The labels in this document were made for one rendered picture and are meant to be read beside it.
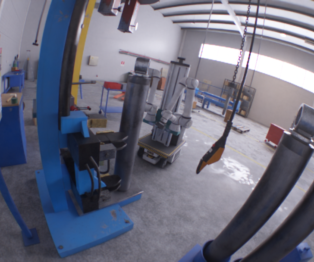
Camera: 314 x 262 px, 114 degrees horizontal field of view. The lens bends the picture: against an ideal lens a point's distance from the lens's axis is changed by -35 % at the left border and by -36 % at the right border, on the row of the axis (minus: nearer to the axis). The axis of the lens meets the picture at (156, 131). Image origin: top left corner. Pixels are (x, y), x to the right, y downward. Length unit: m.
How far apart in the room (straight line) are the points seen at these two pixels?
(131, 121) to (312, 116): 1.37
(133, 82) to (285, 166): 1.26
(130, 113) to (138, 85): 0.26
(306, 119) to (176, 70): 2.20
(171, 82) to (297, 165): 2.27
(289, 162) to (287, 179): 0.09
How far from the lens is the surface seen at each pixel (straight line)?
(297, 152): 0.87
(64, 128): 1.07
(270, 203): 0.98
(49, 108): 1.16
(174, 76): 2.68
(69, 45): 1.01
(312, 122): 0.90
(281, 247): 1.16
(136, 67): 1.43
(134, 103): 1.42
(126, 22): 1.47
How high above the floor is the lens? 1.56
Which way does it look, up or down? 21 degrees down
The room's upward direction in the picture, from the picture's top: 14 degrees clockwise
